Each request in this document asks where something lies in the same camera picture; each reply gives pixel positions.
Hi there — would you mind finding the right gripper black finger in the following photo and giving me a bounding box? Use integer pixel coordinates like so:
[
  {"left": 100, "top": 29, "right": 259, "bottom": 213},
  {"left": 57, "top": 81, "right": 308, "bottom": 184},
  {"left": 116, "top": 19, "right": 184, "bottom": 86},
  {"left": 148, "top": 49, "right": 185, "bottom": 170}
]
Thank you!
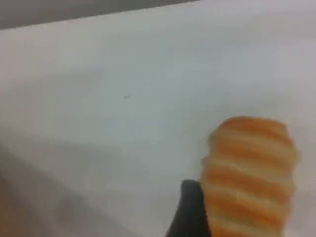
[{"left": 163, "top": 179, "right": 213, "bottom": 237}]

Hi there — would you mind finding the long ridged golden bread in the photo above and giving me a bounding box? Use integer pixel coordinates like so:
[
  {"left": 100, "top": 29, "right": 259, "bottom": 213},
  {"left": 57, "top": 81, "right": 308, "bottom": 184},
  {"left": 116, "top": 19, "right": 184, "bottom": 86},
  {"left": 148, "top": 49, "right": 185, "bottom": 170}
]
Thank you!
[{"left": 200, "top": 116, "right": 302, "bottom": 237}]

